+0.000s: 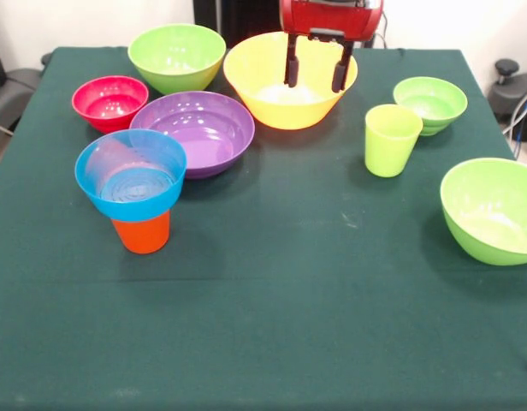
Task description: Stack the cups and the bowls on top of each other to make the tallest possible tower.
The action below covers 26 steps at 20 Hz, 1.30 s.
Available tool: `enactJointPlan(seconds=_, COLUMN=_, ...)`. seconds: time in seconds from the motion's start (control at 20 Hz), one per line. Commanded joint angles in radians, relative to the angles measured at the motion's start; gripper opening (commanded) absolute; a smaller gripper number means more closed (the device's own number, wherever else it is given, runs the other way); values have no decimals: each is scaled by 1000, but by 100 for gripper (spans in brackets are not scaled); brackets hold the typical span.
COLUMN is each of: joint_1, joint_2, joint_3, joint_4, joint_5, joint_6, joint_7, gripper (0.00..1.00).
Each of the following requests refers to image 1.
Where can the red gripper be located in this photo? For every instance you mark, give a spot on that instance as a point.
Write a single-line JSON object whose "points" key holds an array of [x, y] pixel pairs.
{"points": [[327, 19]]}

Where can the blue bowl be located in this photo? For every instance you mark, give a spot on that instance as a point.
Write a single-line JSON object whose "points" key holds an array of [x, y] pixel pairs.
{"points": [[135, 209]]}

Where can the orange cup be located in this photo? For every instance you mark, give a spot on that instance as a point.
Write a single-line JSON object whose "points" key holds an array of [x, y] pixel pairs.
{"points": [[143, 237]]}

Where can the large yellow bowl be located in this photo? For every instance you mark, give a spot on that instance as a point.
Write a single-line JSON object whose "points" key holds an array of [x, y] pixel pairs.
{"points": [[263, 107]]}

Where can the yellow-green cup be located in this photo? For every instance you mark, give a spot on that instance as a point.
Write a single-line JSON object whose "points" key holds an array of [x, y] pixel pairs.
{"points": [[387, 154]]}

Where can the small green bowl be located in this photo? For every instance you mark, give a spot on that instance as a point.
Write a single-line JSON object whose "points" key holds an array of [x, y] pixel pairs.
{"points": [[434, 103]]}

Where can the purple bowl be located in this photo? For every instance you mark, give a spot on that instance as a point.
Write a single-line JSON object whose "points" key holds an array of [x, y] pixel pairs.
{"points": [[203, 137]]}

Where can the large light green bowl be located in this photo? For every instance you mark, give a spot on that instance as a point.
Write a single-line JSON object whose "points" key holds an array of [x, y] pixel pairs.
{"points": [[173, 51], [481, 240]]}

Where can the black knobbed stand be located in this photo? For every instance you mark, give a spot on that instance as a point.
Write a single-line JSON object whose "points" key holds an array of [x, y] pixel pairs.
{"points": [[507, 68]]}

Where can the pink bowl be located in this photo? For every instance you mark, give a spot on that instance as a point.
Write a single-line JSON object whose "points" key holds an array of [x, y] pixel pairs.
{"points": [[109, 120]]}

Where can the dark green tablecloth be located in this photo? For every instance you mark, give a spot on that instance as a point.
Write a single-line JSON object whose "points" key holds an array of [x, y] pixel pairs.
{"points": [[263, 321]]}

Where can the small black armrest pad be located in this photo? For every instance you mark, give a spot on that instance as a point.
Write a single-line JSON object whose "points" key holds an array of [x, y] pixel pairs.
{"points": [[46, 58]]}

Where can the grey chair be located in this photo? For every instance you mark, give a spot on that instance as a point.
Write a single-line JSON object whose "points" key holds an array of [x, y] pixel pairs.
{"points": [[9, 98]]}

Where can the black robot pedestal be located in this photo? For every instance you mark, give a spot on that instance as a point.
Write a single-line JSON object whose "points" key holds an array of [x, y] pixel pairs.
{"points": [[242, 17]]}

